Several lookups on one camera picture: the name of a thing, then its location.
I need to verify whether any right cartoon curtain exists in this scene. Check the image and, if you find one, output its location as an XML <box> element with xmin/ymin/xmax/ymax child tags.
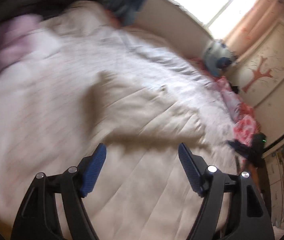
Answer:
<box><xmin>202</xmin><ymin>0</ymin><xmax>280</xmax><ymax>78</ymax></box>

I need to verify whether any beige quilted jacket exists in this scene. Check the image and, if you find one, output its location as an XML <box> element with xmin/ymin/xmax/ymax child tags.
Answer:
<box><xmin>51</xmin><ymin>69</ymin><xmax>237</xmax><ymax>240</ymax></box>

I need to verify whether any window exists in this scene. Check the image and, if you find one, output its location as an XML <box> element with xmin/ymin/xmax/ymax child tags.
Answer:
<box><xmin>161</xmin><ymin>0</ymin><xmax>260</xmax><ymax>40</ymax></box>

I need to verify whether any pink floral bedding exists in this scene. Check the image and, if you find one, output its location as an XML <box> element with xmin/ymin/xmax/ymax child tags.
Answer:
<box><xmin>190</xmin><ymin>57</ymin><xmax>260</xmax><ymax>146</ymax></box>

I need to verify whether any white striped duvet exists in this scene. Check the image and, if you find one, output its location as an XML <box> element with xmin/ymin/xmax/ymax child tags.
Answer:
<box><xmin>0</xmin><ymin>0</ymin><xmax>235</xmax><ymax>205</ymax></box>

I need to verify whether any purple jacket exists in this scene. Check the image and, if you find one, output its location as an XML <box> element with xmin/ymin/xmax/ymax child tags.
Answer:
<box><xmin>0</xmin><ymin>14</ymin><xmax>41</xmax><ymax>73</ymax></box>

